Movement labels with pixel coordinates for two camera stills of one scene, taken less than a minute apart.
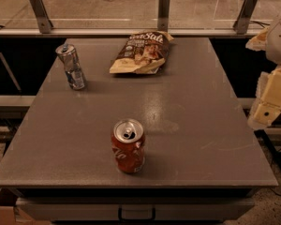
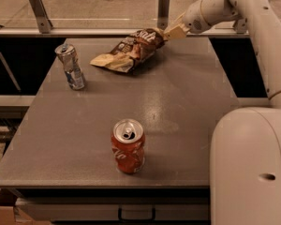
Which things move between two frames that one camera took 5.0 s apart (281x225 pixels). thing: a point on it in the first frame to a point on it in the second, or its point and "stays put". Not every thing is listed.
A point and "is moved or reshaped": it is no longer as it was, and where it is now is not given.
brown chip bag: [142, 53] is moved or reshaped
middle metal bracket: [164, 9] stays put
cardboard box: [4, 211] stays put
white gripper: [279, 41] to [193, 22]
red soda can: [127, 137] stays put
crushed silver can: [67, 53] stays put
